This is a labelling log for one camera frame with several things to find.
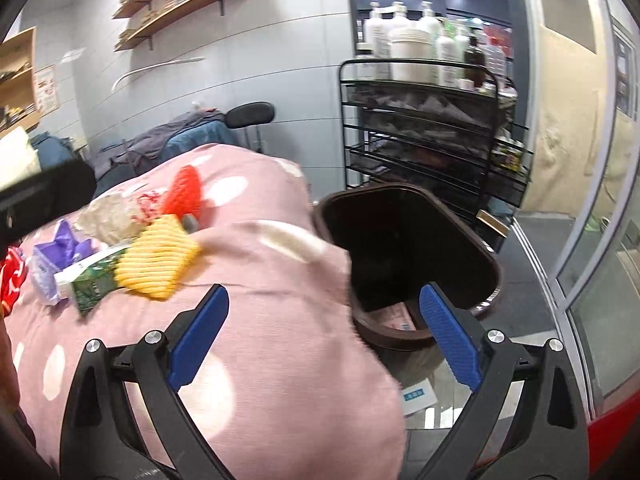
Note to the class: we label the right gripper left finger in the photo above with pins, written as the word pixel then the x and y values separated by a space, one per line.
pixel 100 437

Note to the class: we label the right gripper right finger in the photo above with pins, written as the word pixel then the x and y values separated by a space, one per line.
pixel 548 437

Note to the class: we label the purple plastic wrapper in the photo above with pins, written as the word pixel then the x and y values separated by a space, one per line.
pixel 51 258

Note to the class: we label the green white milk carton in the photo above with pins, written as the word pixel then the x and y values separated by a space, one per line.
pixel 86 283

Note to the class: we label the yellow foam fruit net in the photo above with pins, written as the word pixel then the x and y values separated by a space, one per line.
pixel 154 263

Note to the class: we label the orange foam fruit net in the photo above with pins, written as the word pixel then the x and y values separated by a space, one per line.
pixel 184 196

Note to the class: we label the pink printed paper wrapper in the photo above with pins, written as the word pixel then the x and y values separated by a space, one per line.
pixel 396 317

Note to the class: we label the dark brown trash bin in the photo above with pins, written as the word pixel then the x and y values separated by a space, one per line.
pixel 400 238

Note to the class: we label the cream towel on chair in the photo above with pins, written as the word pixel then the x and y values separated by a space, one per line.
pixel 18 159

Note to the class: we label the red patterned cloth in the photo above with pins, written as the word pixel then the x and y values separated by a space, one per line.
pixel 14 272

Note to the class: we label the massage bed with blue cover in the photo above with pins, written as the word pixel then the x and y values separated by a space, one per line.
pixel 128 159

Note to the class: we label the wooden cubby shelf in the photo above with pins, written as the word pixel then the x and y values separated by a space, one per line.
pixel 17 89

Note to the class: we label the black round stool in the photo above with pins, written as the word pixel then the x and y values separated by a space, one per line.
pixel 248 118

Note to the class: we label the white pump bottle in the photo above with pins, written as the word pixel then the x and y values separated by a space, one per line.
pixel 375 33

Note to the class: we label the dark brown bottle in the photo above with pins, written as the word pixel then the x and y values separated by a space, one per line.
pixel 474 59

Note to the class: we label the large white tub jar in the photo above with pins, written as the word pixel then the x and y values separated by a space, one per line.
pixel 409 48

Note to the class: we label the wall poster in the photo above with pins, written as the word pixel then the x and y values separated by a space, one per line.
pixel 46 94

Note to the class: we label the lower wooden wall shelf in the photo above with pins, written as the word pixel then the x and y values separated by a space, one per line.
pixel 190 5

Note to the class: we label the black wire trolley cart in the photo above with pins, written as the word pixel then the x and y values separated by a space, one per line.
pixel 444 126

